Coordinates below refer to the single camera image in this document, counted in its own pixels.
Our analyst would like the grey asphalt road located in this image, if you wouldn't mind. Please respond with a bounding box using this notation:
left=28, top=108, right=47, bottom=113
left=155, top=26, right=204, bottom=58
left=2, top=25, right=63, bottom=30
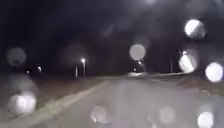
left=13, top=73, right=224, bottom=128

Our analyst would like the dry grass verge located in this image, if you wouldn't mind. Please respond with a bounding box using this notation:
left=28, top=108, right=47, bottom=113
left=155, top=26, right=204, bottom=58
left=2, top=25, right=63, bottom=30
left=156, top=73, right=224, bottom=98
left=0, top=75, right=104, bottom=113

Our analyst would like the pale road edge strip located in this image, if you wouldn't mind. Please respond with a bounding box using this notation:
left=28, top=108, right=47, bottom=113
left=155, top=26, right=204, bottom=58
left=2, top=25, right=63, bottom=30
left=0, top=79, right=111, bottom=128

